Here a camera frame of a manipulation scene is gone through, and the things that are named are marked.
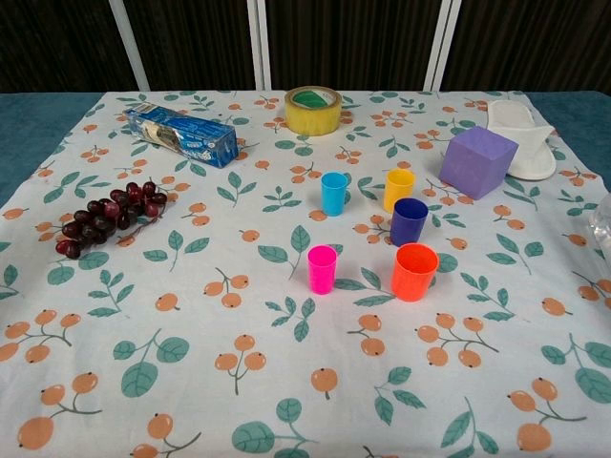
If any light blue plastic cup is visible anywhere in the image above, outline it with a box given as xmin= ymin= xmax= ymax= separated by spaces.
xmin=320 ymin=172 xmax=349 ymax=217

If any pink plastic cup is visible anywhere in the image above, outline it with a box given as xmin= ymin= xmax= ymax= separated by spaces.
xmin=306 ymin=244 xmax=338 ymax=296

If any yellow plastic cup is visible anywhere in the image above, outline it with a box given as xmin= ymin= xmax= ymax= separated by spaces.
xmin=384 ymin=168 xmax=416 ymax=212

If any dark blue plastic cup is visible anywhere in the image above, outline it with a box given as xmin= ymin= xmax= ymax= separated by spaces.
xmin=390 ymin=198 xmax=430 ymax=247

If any yellow packing tape roll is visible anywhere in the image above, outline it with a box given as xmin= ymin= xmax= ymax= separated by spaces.
xmin=284 ymin=86 xmax=343 ymax=136

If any orange plastic cup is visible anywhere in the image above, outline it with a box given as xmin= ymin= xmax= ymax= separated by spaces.
xmin=390 ymin=242 xmax=440 ymax=302

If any floral print tablecloth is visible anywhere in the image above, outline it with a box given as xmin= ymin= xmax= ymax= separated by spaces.
xmin=0 ymin=89 xmax=611 ymax=458

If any blue toothpaste box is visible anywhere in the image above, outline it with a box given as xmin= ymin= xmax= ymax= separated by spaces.
xmin=121 ymin=100 xmax=240 ymax=170

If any purple foam cube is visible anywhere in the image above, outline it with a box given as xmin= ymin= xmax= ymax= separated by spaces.
xmin=438 ymin=125 xmax=519 ymax=199

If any dark red grape bunch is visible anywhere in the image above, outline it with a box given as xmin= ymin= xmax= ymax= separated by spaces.
xmin=54 ymin=178 xmax=169 ymax=260

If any white slipper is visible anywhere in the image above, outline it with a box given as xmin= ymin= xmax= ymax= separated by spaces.
xmin=486 ymin=99 xmax=558 ymax=180

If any clear plastic bottle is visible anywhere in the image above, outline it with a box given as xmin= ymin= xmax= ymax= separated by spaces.
xmin=587 ymin=193 xmax=611 ymax=249

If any white double frame post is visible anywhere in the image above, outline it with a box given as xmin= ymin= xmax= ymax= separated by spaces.
xmin=245 ymin=0 xmax=274 ymax=91

